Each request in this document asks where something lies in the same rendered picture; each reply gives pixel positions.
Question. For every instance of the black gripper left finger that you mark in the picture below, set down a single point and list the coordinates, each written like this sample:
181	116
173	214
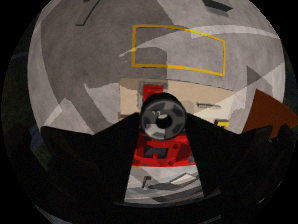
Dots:
108	154

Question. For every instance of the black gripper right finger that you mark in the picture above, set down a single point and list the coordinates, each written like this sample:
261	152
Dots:
219	152

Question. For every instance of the black rubber tyre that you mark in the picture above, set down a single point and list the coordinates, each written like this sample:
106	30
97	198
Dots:
160	104

